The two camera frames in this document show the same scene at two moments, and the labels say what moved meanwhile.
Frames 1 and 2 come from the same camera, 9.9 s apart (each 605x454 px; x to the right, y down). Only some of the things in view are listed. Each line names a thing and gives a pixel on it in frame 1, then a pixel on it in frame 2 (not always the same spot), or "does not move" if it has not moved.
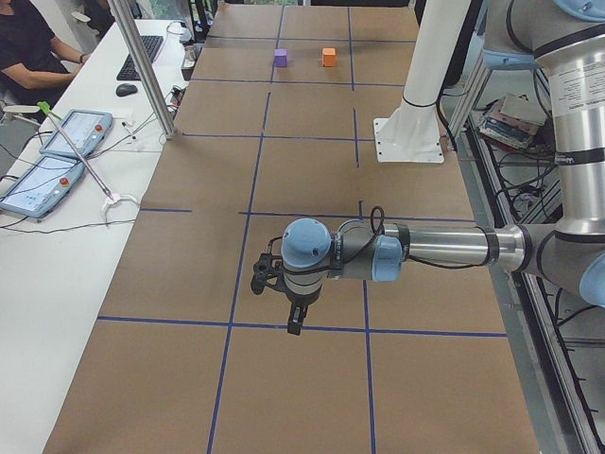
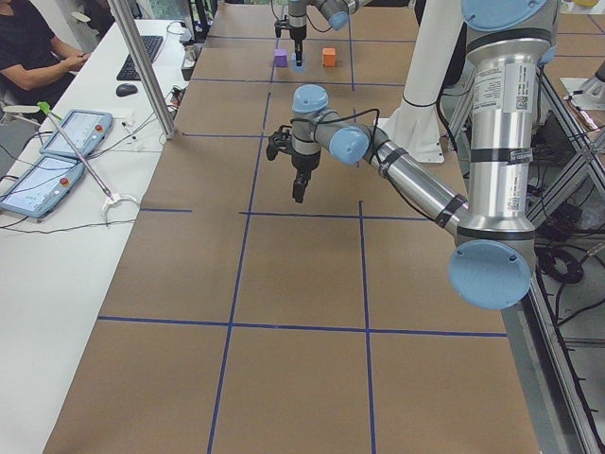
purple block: (281, 57) does not move
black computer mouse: (126, 89) does not move
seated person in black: (30, 73) does not move
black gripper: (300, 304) → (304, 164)
